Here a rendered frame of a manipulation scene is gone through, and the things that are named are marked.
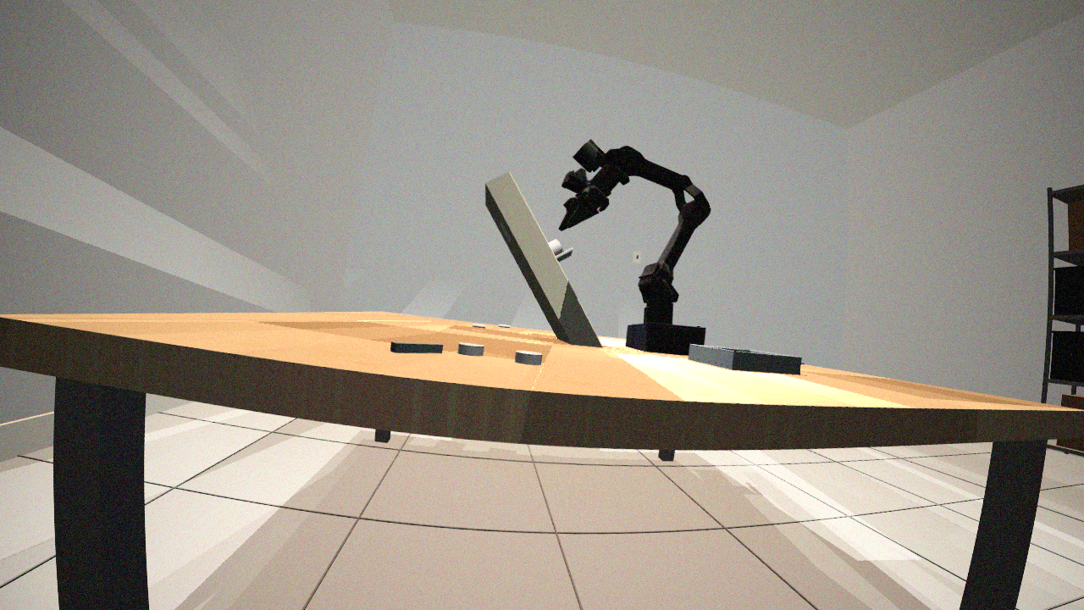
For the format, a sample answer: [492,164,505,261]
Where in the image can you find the dark grey rectangular bar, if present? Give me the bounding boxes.
[390,341,443,354]

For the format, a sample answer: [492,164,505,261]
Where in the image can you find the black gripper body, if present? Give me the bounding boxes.
[564,176,611,211]

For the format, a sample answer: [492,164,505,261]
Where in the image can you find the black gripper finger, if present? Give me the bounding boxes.
[559,203,575,231]
[567,196,599,229]

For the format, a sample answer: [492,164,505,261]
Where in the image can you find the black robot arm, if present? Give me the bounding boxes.
[562,139,711,324]

